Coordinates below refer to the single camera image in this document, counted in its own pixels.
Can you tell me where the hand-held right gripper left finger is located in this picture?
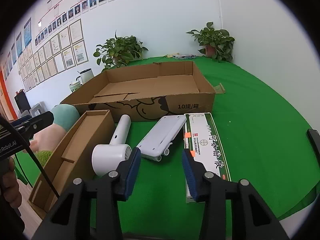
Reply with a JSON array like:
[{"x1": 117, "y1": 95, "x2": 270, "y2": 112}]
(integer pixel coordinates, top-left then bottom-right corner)
[{"x1": 32, "y1": 147, "x2": 142, "y2": 240}]

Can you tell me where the black cable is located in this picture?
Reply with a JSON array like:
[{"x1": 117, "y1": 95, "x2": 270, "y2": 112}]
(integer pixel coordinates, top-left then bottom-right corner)
[{"x1": 0, "y1": 116, "x2": 60, "y2": 198}]

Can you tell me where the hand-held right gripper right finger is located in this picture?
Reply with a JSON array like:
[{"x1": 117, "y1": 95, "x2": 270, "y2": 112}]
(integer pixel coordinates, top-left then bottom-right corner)
[{"x1": 182, "y1": 149, "x2": 288, "y2": 240}]

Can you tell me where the large cardboard box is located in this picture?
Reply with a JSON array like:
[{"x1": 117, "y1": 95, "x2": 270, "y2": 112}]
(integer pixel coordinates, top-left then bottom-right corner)
[{"x1": 60, "y1": 60, "x2": 216, "y2": 123}]

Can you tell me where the green tablecloth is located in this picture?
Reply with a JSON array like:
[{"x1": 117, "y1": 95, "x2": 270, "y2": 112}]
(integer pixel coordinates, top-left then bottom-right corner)
[{"x1": 15, "y1": 55, "x2": 320, "y2": 240}]

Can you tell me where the pothos plant in terracotta pot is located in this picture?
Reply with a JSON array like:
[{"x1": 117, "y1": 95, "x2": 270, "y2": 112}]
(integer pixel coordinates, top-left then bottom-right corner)
[{"x1": 186, "y1": 22, "x2": 235, "y2": 63}]

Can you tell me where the black rectangular device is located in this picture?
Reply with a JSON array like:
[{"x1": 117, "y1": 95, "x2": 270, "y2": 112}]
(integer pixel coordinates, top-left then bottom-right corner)
[{"x1": 307, "y1": 129, "x2": 320, "y2": 167}]

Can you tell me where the potted pothos plant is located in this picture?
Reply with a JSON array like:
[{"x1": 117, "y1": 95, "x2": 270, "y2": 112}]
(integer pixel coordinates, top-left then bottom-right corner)
[{"x1": 93, "y1": 30, "x2": 149, "y2": 70}]

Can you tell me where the framed wall picture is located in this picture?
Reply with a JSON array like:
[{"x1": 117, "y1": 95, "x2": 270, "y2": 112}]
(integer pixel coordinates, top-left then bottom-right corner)
[{"x1": 1, "y1": 19, "x2": 89, "y2": 93}]

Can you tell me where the wall chart of portrait photos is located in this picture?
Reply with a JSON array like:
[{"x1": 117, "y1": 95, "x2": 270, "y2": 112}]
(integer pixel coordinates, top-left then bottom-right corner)
[{"x1": 35, "y1": 0, "x2": 140, "y2": 46}]

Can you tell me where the white plastic device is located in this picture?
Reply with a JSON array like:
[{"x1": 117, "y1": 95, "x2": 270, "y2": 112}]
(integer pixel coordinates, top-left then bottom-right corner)
[{"x1": 136, "y1": 115, "x2": 187, "y2": 162}]

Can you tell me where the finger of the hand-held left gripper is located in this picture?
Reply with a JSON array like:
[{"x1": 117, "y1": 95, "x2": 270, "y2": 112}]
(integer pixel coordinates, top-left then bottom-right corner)
[
  {"x1": 10, "y1": 119, "x2": 30, "y2": 130},
  {"x1": 19, "y1": 111, "x2": 55, "y2": 140}
]

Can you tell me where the green and white medicine box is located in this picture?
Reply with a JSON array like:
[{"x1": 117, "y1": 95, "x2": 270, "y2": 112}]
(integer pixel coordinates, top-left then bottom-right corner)
[{"x1": 184, "y1": 112, "x2": 232, "y2": 204}]

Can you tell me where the pink and teal plush toy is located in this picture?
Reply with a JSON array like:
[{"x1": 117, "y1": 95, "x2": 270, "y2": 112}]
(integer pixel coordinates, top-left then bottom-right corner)
[{"x1": 22, "y1": 104, "x2": 80, "y2": 167}]

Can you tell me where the person's left hand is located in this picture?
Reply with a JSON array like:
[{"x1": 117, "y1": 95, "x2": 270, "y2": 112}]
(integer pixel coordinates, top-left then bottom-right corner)
[{"x1": 0, "y1": 159, "x2": 23, "y2": 215}]

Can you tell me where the white electric kettle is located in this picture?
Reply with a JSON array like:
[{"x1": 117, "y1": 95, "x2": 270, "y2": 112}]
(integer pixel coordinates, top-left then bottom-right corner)
[{"x1": 76, "y1": 68, "x2": 95, "y2": 85}]

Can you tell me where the green and white cup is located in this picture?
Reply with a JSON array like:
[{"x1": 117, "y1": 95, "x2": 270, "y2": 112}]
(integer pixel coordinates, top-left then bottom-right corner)
[{"x1": 69, "y1": 81, "x2": 82, "y2": 93}]

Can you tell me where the white handheld fan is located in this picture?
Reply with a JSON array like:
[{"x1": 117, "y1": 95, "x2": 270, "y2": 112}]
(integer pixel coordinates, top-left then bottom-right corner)
[{"x1": 92, "y1": 114, "x2": 132, "y2": 177}]

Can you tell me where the narrow cardboard box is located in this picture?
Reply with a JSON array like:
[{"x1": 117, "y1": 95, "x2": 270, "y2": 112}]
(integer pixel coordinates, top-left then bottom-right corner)
[{"x1": 28, "y1": 109, "x2": 116, "y2": 212}]

